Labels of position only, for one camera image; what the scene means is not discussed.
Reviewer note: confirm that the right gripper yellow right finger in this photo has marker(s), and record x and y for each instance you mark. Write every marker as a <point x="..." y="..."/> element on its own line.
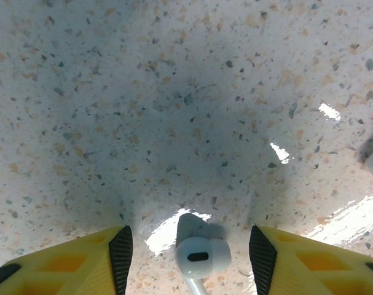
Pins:
<point x="312" y="267"/>

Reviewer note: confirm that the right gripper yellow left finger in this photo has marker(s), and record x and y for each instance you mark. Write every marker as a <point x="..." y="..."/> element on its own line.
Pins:
<point x="81" y="264"/>

